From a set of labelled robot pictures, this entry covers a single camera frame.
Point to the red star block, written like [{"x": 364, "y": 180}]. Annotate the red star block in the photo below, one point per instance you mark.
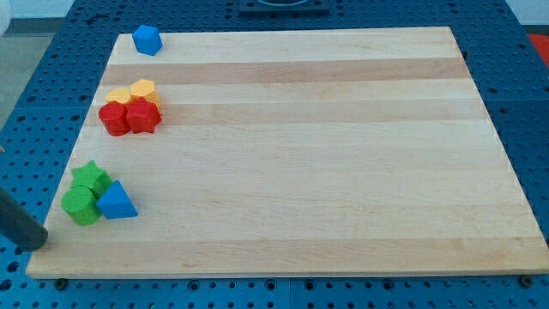
[{"x": 142, "y": 116}]

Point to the green star block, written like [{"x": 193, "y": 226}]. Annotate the green star block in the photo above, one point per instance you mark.
[{"x": 96, "y": 179}]

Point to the blue triangle block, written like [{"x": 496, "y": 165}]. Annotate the blue triangle block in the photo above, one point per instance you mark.
[{"x": 115, "y": 203}]

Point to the red object at right edge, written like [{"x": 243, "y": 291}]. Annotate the red object at right edge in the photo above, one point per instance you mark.
[{"x": 541, "y": 44}]

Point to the wooden board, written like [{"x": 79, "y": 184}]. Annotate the wooden board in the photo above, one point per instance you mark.
[{"x": 350, "y": 152}]

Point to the yellow hexagon block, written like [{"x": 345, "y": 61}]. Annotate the yellow hexagon block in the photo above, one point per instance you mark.
[{"x": 145, "y": 89}]

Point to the blue cube block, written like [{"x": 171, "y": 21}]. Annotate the blue cube block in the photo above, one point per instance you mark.
[{"x": 147, "y": 40}]

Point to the yellow heart block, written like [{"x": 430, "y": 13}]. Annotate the yellow heart block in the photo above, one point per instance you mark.
[{"x": 119, "y": 95}]

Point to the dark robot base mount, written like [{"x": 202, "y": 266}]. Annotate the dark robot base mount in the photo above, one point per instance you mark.
[{"x": 257, "y": 7}]

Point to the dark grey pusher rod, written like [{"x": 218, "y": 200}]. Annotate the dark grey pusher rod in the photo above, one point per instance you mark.
[{"x": 18, "y": 226}]

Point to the red cylinder block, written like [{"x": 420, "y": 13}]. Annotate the red cylinder block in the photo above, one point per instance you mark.
[{"x": 113, "y": 117}]

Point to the green cylinder block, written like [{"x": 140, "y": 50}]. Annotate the green cylinder block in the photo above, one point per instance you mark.
[{"x": 80, "y": 204}]

